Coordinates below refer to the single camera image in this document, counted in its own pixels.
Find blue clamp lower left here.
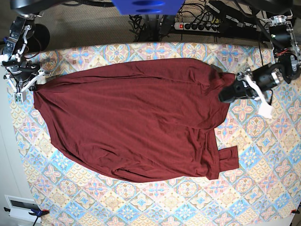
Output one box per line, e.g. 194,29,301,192
3,207,49,226

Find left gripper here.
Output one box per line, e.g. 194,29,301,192
218,63,282,103

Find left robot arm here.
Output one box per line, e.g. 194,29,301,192
219,15,301,103

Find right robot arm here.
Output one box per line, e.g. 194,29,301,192
0,13,50,93

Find orange clamp lower right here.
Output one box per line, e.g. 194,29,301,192
291,210,301,214

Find white wall box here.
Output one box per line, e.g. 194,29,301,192
4,195,39,223

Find tangle of black cables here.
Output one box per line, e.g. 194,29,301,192
128,14,174,43

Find blue plastic mount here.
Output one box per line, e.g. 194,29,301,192
112,0,185,15

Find white power strip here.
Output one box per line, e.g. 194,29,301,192
174,22,218,32

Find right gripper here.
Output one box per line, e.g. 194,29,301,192
6,63,40,92

